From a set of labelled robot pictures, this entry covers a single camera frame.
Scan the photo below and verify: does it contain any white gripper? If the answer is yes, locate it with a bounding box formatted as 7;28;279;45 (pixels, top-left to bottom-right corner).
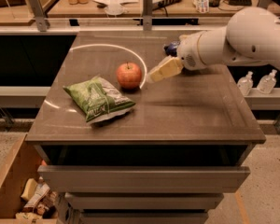
147;32;206;83

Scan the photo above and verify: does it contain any red apple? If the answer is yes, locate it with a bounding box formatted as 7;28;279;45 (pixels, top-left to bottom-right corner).
116;63;142;90

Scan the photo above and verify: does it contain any green jalapeno chip bag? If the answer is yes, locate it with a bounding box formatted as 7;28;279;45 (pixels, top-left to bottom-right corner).
63;77;135;123

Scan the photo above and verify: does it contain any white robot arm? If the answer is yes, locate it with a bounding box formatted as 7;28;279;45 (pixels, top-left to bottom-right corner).
147;7;280;83

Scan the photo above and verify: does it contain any blue chip bag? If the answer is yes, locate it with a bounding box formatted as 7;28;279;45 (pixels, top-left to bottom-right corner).
163;41;180;57

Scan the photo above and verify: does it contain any grey power strip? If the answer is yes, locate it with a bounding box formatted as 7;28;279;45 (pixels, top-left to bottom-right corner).
152;0;182;10

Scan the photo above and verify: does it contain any patterned white mug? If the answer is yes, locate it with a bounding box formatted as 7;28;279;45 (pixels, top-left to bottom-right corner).
193;0;209;13

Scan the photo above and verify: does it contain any clear sanitizer bottle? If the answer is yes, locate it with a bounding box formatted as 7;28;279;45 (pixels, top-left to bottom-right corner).
237;71;253;96
257;69;277;94

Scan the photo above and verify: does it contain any grey drawer cabinet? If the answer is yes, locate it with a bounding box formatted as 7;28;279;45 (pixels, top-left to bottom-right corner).
26;31;265;224

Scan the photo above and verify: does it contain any top grey drawer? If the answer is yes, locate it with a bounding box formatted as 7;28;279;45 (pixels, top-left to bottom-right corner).
38;165;250;193

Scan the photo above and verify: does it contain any grey drawer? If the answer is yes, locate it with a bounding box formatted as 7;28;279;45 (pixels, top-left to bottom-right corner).
38;165;250;193
65;193;223;210
80;213;208;224

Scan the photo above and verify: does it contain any middle grey drawer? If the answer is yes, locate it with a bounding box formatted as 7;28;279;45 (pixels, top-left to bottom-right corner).
65;193;223;210

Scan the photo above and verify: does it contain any bottom grey drawer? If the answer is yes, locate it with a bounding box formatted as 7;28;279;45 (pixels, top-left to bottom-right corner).
80;213;208;224

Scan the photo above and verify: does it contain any white striped snack box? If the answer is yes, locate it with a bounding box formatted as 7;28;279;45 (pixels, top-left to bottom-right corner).
23;183;49;212

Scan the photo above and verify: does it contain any yellow snack packet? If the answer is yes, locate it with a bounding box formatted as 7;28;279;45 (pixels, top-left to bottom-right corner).
21;178;37;202

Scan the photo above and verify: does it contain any middle metal bracket post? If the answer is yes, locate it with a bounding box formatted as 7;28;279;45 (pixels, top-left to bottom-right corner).
142;0;152;31

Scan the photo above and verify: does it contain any left metal bracket post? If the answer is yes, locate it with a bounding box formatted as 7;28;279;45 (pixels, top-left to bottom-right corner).
28;0;49;32

